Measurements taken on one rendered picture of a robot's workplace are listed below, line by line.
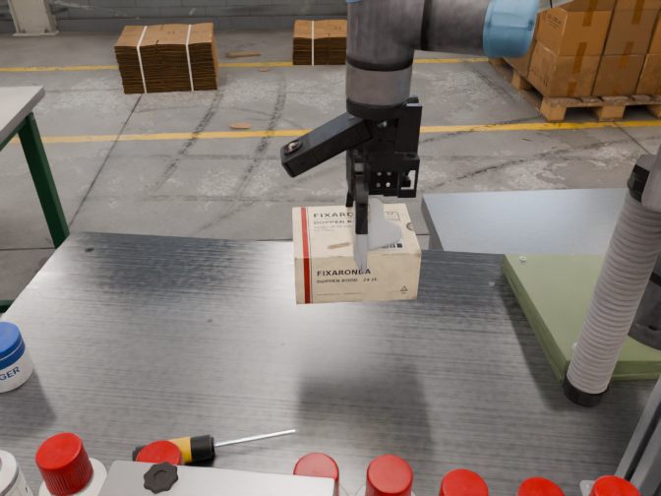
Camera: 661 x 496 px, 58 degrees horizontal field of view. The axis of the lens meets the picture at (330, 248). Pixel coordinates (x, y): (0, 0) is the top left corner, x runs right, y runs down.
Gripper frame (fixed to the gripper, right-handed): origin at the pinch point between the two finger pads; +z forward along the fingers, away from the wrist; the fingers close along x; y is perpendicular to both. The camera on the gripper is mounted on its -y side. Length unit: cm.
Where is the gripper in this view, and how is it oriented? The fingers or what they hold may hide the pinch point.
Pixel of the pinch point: (352, 241)
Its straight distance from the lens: 79.9
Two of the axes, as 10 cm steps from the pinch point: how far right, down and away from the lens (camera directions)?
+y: 10.0, -0.2, 0.6
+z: -0.2, 8.2, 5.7
